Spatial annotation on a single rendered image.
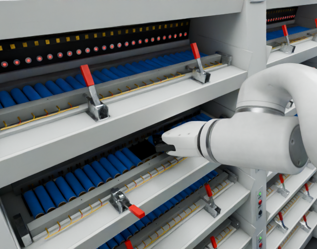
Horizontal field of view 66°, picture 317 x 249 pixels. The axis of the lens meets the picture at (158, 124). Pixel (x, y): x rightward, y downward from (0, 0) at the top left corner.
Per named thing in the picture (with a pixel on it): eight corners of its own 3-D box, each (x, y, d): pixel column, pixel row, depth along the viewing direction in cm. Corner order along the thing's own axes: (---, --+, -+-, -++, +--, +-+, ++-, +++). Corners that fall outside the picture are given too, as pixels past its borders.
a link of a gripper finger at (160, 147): (192, 140, 49) (187, 134, 55) (155, 150, 49) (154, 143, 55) (193, 145, 50) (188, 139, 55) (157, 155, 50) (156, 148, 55)
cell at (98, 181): (90, 169, 56) (105, 186, 52) (83, 172, 55) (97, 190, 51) (89, 163, 55) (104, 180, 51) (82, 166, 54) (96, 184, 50)
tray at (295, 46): (334, 48, 107) (350, 14, 99) (261, 79, 73) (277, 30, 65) (289, 37, 119) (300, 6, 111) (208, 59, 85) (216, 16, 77)
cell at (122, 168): (113, 158, 60) (128, 173, 56) (107, 161, 59) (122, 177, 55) (113, 152, 59) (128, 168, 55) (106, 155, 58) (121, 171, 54)
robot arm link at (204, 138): (235, 112, 47) (223, 112, 49) (204, 127, 42) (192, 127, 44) (244, 152, 48) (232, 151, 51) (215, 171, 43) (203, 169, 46)
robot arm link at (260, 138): (215, 108, 43) (205, 159, 42) (291, 102, 33) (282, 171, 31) (243, 120, 48) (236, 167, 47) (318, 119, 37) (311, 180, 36)
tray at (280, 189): (324, 162, 126) (337, 141, 118) (262, 229, 92) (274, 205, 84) (286, 142, 138) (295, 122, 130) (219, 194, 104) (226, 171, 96)
